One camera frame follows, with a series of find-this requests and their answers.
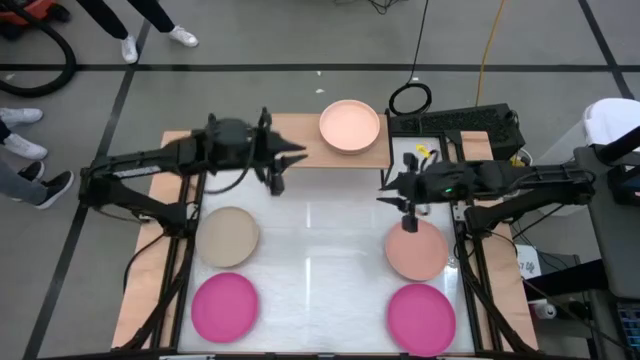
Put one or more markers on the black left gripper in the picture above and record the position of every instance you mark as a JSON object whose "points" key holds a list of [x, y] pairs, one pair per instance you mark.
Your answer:
{"points": [[262, 150]]}

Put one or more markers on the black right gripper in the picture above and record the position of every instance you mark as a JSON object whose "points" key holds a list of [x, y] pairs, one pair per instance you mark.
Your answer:
{"points": [[440, 182]]}

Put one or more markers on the salmon pink plate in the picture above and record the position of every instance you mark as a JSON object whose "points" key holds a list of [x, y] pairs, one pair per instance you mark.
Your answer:
{"points": [[420, 252]]}

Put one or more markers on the light peach plate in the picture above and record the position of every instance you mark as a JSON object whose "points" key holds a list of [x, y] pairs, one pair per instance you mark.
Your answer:
{"points": [[349, 125]]}

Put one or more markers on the beige plate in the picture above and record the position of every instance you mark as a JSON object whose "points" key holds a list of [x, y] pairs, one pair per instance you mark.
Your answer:
{"points": [[227, 237]]}

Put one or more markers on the magenta plate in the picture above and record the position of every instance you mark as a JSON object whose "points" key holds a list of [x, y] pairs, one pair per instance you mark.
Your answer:
{"points": [[421, 320], [224, 308]]}

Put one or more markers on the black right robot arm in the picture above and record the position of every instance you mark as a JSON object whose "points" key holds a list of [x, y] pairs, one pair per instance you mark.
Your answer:
{"points": [[540, 182]]}

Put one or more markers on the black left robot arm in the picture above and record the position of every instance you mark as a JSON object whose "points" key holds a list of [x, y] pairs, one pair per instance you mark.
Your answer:
{"points": [[135, 167]]}

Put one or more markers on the black computer tower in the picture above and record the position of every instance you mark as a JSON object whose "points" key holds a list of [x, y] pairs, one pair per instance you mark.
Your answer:
{"points": [[465, 125]]}

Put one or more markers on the white paper label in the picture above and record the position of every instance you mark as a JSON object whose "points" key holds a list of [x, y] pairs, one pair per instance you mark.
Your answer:
{"points": [[529, 262]]}

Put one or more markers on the person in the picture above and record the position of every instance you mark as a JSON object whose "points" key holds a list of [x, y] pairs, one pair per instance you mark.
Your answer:
{"points": [[20, 145], [35, 182], [150, 15]]}

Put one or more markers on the grey side desk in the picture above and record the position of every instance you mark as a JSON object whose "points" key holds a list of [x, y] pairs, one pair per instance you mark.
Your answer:
{"points": [[607, 235]]}

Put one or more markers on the white lined trash bin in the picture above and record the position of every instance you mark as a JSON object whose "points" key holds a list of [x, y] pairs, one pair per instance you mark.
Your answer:
{"points": [[607, 120]]}

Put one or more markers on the red vacuum cleaner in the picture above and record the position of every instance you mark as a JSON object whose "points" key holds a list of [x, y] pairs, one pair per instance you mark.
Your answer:
{"points": [[27, 12]]}

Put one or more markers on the wooden shelf with black frame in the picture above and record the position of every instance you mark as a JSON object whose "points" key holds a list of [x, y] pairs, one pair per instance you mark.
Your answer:
{"points": [[325, 161]]}

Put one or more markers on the black metal frame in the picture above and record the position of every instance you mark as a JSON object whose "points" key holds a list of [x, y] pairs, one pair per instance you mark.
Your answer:
{"points": [[170, 280], [482, 285]]}

